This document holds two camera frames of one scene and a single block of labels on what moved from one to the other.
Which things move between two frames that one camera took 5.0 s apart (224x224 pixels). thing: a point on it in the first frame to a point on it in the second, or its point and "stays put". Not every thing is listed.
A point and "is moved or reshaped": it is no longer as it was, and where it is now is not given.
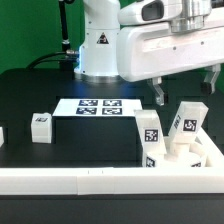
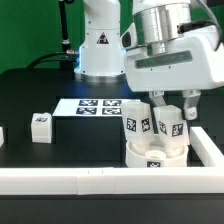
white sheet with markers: [75, 107] stays put
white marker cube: [188, 121] is moved or reshaped
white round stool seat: [175, 155] is moved or reshaped
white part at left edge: [1, 136] stays put
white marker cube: [41, 128] stays put
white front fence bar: [111, 180] stays put
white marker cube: [150, 131] to [138, 123]
